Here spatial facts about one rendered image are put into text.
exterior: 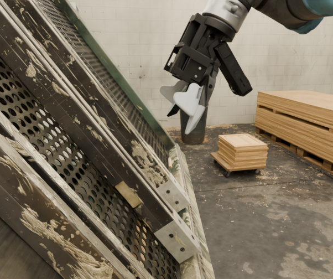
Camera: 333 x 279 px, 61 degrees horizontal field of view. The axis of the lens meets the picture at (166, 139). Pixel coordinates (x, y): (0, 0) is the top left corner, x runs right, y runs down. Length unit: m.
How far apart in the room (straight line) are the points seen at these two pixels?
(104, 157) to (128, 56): 4.75
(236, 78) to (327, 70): 6.64
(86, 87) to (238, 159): 2.73
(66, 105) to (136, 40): 4.78
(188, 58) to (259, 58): 5.72
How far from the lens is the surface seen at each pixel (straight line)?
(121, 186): 0.75
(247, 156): 3.54
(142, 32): 5.47
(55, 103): 0.72
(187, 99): 0.50
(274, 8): 0.58
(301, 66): 6.77
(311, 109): 4.34
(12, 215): 0.44
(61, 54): 0.98
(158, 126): 1.72
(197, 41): 0.54
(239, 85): 0.57
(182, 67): 0.52
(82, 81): 0.96
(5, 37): 0.75
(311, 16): 0.51
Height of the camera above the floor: 1.46
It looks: 17 degrees down
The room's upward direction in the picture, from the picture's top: straight up
